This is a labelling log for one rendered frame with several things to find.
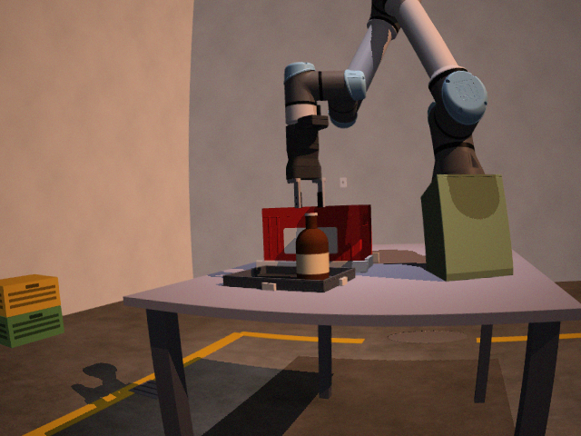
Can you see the red crate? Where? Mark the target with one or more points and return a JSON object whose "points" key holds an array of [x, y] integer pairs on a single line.
{"points": [[349, 237]]}

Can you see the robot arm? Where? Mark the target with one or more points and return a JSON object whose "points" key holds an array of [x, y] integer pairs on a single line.
{"points": [[457, 111]]}

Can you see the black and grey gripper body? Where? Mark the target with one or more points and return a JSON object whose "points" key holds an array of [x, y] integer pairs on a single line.
{"points": [[302, 140]]}

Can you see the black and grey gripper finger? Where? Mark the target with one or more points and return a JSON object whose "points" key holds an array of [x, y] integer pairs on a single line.
{"points": [[321, 191], [297, 192]]}

